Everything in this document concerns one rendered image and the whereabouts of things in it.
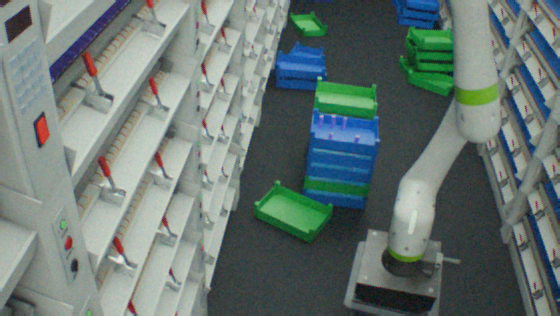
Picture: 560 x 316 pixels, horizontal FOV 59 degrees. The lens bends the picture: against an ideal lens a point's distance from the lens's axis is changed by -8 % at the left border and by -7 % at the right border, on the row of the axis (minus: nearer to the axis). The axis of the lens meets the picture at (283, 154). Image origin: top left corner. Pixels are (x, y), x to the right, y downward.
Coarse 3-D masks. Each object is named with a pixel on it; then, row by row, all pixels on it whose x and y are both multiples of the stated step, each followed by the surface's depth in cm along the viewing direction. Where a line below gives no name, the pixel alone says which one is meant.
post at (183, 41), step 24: (192, 0) 115; (192, 24) 118; (168, 48) 121; (192, 48) 122; (192, 96) 129; (192, 120) 132; (192, 144) 137; (192, 168) 141; (192, 216) 152; (192, 264) 165
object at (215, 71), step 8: (232, 16) 188; (224, 24) 189; (232, 24) 190; (240, 24) 190; (232, 32) 189; (240, 32) 192; (216, 40) 180; (232, 40) 185; (232, 48) 181; (208, 56) 170; (216, 56) 172; (224, 56) 174; (216, 64) 169; (224, 64) 171; (208, 72) 163; (216, 72) 165; (216, 80) 162; (216, 88) 159; (208, 96) 154; (208, 104) 151
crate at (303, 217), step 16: (272, 192) 253; (288, 192) 253; (256, 208) 240; (272, 208) 248; (288, 208) 249; (304, 208) 250; (320, 208) 247; (272, 224) 239; (288, 224) 234; (304, 224) 241; (320, 224) 235
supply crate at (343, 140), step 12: (312, 120) 242; (324, 120) 249; (336, 120) 248; (348, 120) 247; (360, 120) 246; (372, 120) 246; (312, 132) 230; (324, 132) 244; (336, 132) 245; (348, 132) 246; (360, 132) 246; (372, 132) 247; (312, 144) 234; (324, 144) 233; (336, 144) 232; (348, 144) 231; (360, 144) 231; (372, 144) 230
